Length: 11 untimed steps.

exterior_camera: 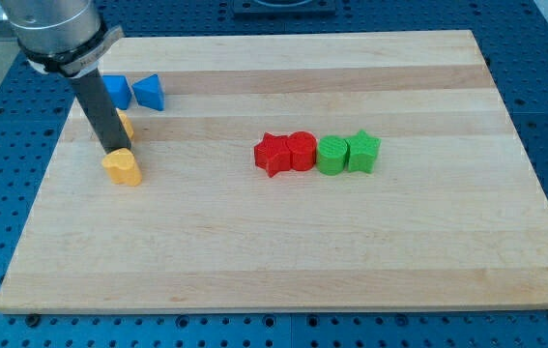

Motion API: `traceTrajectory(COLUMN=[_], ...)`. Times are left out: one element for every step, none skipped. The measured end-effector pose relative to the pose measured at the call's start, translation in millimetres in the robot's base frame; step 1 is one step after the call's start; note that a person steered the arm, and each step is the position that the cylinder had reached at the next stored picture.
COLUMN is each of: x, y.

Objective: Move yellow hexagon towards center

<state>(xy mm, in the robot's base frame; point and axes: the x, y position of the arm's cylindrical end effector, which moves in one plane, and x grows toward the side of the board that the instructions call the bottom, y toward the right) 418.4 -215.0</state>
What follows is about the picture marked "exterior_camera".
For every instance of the yellow hexagon block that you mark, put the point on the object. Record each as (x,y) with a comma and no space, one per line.
(125,120)

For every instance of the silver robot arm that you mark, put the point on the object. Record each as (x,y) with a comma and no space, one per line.
(68,37)

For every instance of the red star block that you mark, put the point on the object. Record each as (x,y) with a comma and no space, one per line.
(272,154)

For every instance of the red cylinder block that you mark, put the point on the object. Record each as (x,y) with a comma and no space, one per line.
(302,146)

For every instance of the green cylinder block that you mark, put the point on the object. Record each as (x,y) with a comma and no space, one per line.
(332,153)

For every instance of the green star block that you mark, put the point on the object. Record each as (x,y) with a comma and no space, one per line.
(363,152)

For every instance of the blue triangle block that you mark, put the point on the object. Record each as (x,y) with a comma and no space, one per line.
(148,92)

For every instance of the yellow heart block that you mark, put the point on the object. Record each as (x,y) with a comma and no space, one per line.
(122,168)

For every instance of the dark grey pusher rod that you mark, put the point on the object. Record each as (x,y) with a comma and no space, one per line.
(99,109)

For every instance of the blue cube block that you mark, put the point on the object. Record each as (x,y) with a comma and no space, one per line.
(119,90)

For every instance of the wooden board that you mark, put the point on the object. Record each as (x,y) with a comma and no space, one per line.
(452,217)

